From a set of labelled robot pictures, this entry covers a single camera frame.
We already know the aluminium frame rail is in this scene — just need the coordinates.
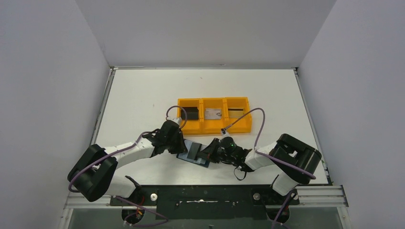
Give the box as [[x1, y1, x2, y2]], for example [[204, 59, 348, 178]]
[[59, 185, 351, 229]]

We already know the orange three-compartment tray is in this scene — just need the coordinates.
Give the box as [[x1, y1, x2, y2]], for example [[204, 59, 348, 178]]
[[177, 97, 252, 135]]

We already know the silver card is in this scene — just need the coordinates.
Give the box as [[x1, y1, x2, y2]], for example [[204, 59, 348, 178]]
[[204, 108, 222, 120]]

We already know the black cards stack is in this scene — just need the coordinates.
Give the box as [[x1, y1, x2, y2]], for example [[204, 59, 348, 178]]
[[180, 107, 199, 120]]

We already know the dark card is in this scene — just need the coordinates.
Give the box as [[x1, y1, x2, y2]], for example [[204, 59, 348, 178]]
[[187, 142, 202, 160]]

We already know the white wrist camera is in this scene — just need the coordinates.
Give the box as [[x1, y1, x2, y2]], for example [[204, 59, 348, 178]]
[[221, 128, 230, 138], [166, 117, 182, 126]]

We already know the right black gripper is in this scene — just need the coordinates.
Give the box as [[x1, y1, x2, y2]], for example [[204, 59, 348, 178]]
[[198, 137, 236, 163]]

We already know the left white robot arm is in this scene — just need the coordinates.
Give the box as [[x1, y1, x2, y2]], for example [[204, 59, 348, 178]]
[[67, 118, 187, 204]]

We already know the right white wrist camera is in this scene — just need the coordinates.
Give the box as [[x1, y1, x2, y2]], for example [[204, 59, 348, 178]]
[[221, 128, 230, 138]]

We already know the blue card holder wallet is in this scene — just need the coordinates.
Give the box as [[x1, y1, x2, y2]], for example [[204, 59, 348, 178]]
[[176, 140, 210, 168]]

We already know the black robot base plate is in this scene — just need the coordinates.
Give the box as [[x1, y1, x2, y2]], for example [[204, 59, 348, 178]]
[[110, 185, 300, 226]]

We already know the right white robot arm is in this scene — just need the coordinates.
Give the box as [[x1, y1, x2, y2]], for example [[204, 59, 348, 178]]
[[194, 133, 322, 204]]

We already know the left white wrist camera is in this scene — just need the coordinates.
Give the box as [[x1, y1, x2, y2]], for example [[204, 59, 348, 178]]
[[166, 117, 182, 126]]

